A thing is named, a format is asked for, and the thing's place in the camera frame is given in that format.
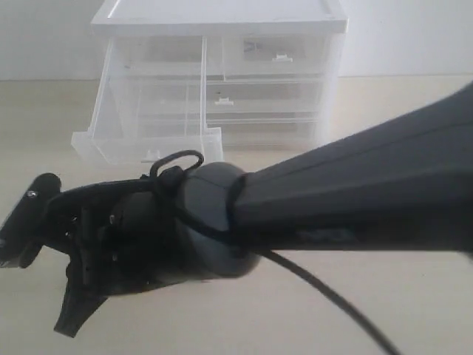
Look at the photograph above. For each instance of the middle wide clear drawer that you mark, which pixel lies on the middle wide clear drawer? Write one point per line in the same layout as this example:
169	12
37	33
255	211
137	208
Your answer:
230	97

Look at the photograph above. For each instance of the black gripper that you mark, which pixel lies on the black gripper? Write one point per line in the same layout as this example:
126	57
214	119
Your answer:
122	237

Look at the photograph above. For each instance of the white plastic drawer cabinet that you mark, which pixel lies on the white plastic drawer cabinet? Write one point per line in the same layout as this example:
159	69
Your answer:
210	19

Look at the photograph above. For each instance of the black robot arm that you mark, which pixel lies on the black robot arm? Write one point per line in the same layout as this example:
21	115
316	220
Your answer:
405	185

